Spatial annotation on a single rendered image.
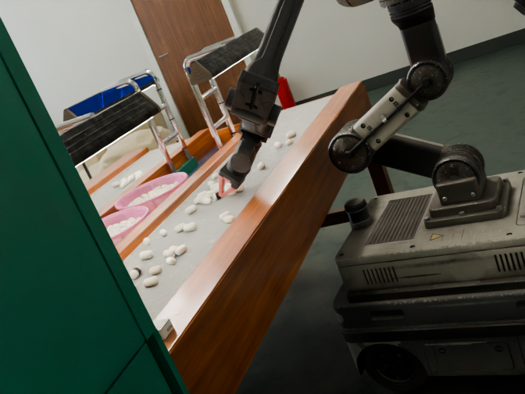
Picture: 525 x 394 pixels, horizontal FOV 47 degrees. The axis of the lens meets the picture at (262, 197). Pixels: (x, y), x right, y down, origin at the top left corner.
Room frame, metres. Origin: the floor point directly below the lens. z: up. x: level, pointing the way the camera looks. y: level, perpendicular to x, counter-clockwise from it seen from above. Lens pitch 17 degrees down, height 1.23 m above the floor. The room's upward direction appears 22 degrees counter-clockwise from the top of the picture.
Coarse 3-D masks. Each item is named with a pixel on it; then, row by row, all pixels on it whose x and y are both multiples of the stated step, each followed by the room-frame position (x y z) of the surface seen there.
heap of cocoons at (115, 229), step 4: (124, 220) 1.88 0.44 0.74; (128, 220) 1.88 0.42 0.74; (132, 220) 1.85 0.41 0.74; (136, 220) 1.85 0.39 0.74; (116, 224) 1.87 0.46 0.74; (120, 224) 1.86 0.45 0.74; (124, 224) 1.85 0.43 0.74; (128, 224) 1.82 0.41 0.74; (132, 224) 1.80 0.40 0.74; (108, 228) 1.87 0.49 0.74; (112, 228) 1.84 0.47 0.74; (116, 228) 1.83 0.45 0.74; (120, 228) 1.85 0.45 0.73; (124, 228) 1.80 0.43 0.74; (112, 232) 1.83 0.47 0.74; (116, 232) 1.78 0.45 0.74
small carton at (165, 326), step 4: (160, 320) 0.98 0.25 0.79; (164, 320) 0.98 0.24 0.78; (168, 320) 0.97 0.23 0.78; (156, 324) 0.97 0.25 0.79; (160, 324) 0.96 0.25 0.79; (164, 324) 0.96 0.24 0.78; (168, 324) 0.97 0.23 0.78; (172, 324) 0.97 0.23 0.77; (160, 328) 0.95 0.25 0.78; (164, 328) 0.95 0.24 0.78; (168, 328) 0.96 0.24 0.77; (172, 328) 0.97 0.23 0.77; (160, 332) 0.94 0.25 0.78; (164, 332) 0.95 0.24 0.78; (168, 332) 0.96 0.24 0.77; (164, 336) 0.95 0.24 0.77
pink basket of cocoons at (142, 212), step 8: (128, 208) 1.91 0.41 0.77; (136, 208) 1.88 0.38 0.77; (144, 208) 1.85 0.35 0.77; (112, 216) 1.92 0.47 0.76; (120, 216) 1.91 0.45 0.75; (128, 216) 1.90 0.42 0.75; (136, 216) 1.88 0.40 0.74; (144, 216) 1.74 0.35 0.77; (112, 224) 1.91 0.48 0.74; (136, 224) 1.70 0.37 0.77; (120, 232) 1.67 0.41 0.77; (128, 232) 1.69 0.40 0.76; (112, 240) 1.67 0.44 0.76; (120, 240) 1.68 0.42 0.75
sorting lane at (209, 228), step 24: (288, 120) 2.39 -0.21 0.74; (312, 120) 2.22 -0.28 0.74; (264, 144) 2.16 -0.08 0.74; (264, 168) 1.84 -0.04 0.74; (192, 192) 1.89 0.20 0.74; (240, 192) 1.69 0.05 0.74; (192, 216) 1.65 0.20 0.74; (216, 216) 1.57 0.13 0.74; (168, 240) 1.53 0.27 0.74; (192, 240) 1.46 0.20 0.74; (216, 240) 1.39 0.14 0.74; (144, 264) 1.42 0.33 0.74; (168, 264) 1.36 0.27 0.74; (192, 264) 1.30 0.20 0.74; (144, 288) 1.27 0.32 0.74; (168, 288) 1.21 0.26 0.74
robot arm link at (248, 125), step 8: (232, 88) 1.21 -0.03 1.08; (232, 96) 1.20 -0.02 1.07; (224, 104) 1.21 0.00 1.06; (272, 112) 1.18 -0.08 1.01; (248, 120) 1.24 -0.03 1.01; (272, 120) 1.18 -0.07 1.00; (248, 128) 1.46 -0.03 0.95; (256, 128) 1.39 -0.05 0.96; (264, 128) 1.50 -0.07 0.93; (264, 136) 1.53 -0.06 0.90
